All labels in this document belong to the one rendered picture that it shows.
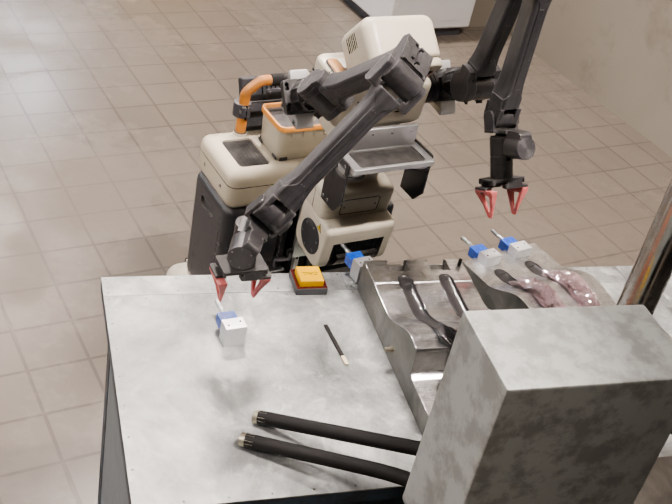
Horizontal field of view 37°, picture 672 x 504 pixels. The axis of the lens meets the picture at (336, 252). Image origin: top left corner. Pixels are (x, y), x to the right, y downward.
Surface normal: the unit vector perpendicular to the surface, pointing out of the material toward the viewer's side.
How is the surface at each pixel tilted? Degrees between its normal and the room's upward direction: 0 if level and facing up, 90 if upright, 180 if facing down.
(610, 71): 90
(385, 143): 90
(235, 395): 0
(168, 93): 0
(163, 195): 0
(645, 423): 90
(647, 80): 90
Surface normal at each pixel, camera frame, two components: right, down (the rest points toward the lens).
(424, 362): 0.28, 0.51
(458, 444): -0.95, 0.01
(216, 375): 0.18, -0.80
